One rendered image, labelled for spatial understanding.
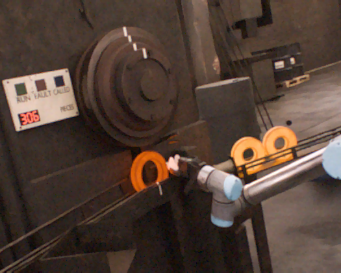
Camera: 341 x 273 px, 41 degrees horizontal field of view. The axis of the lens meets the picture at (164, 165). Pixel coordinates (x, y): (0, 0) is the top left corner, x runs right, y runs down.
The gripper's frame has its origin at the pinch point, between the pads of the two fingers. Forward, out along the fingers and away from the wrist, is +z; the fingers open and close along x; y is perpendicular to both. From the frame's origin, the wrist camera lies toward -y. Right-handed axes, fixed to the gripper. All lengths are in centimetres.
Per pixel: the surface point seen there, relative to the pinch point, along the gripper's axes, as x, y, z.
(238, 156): -27.1, 1.9, -18.2
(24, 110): 55, 33, 19
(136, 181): 21.7, 0.8, -2.5
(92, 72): 32, 45, 9
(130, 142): 21.7, 16.8, 0.3
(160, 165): 6.6, 2.6, -1.7
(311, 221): -118, -73, -19
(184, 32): -332, -12, 289
